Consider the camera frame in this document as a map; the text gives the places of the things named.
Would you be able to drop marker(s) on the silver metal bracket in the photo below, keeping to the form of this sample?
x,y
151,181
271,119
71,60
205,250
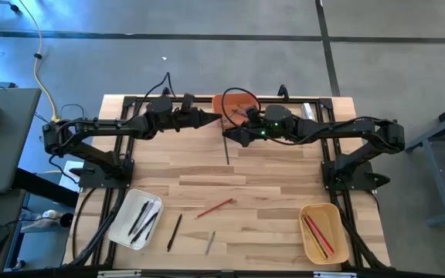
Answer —
x,y
334,274
118,274

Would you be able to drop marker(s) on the orange plastic bin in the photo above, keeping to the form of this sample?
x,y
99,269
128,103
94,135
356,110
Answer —
x,y
216,104

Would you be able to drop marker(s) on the black table clamp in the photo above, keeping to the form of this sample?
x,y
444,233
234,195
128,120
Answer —
x,y
283,93
165,94

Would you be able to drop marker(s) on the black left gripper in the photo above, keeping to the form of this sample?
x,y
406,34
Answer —
x,y
185,119

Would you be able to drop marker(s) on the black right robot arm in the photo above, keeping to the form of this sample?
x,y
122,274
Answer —
x,y
342,129

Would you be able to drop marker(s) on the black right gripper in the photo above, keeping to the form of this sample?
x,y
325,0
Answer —
x,y
265,131

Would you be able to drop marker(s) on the grey crayon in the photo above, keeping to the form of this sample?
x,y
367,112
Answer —
x,y
210,243
240,113

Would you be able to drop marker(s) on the white plastic bin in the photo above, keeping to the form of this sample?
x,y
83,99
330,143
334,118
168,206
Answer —
x,y
120,235

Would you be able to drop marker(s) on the pink pencil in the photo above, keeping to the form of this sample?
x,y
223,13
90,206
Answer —
x,y
318,236

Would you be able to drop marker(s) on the red pencil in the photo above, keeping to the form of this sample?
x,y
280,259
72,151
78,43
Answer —
x,y
215,208
321,236

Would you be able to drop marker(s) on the white paper sheet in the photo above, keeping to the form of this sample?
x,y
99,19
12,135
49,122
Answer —
x,y
66,171

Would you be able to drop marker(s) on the blue-grey metal table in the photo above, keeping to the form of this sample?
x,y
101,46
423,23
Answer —
x,y
439,185

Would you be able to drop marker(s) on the black aluminium table frame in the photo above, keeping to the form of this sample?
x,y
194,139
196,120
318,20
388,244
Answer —
x,y
130,102

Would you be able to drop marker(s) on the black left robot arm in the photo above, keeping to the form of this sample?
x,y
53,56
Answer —
x,y
102,125

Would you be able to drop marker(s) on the grey desk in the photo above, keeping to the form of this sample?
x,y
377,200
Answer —
x,y
2,154

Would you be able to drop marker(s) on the black rig base beam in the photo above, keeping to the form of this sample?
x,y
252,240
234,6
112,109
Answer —
x,y
45,187

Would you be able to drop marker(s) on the green pencil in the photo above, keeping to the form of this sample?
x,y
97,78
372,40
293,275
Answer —
x,y
314,236

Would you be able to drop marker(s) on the yellow plastic bin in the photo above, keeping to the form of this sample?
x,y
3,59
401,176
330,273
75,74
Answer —
x,y
334,220

